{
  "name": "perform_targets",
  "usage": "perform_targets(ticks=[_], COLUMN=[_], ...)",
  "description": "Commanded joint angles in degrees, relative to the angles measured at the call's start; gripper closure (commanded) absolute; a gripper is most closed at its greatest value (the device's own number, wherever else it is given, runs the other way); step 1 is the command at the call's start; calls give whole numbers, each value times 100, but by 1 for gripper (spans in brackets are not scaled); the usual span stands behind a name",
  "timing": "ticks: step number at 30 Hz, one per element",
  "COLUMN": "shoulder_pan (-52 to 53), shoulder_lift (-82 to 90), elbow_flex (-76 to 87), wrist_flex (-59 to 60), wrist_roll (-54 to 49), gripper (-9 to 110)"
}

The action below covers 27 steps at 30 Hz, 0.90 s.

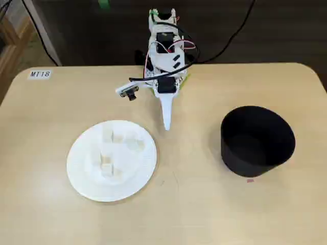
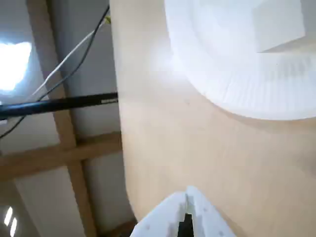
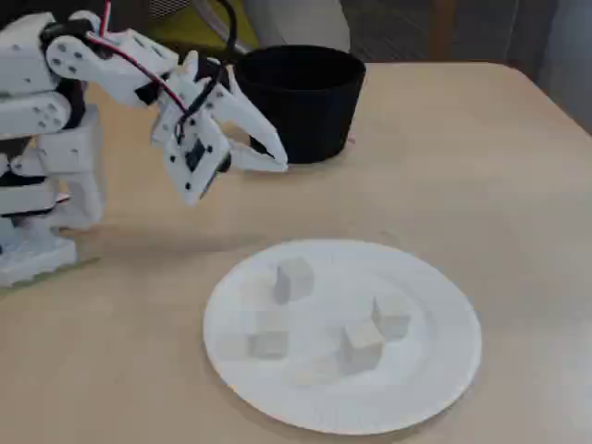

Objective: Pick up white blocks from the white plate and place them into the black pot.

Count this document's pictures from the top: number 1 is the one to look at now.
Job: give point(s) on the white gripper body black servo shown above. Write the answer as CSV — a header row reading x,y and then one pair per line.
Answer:
x,y
166,87

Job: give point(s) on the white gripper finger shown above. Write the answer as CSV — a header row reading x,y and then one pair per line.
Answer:
x,y
167,112

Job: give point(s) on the white cube block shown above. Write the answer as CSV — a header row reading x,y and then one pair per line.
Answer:
x,y
133,145
107,133
105,159
107,170

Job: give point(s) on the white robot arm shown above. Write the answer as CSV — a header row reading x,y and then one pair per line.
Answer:
x,y
166,60

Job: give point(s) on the white paper plate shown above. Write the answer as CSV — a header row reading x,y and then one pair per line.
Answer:
x,y
87,183

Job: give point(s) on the green clamp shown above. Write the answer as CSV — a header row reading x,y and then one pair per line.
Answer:
x,y
104,3

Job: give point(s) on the white metal table leg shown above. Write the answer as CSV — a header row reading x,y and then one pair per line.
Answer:
x,y
48,38

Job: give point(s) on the white MT18 label sticker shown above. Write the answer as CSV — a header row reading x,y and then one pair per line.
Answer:
x,y
39,74

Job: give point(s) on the wooden shelf furniture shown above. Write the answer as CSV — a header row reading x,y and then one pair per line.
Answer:
x,y
10,51

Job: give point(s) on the wrist camera on white mount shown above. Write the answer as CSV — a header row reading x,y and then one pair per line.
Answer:
x,y
127,89

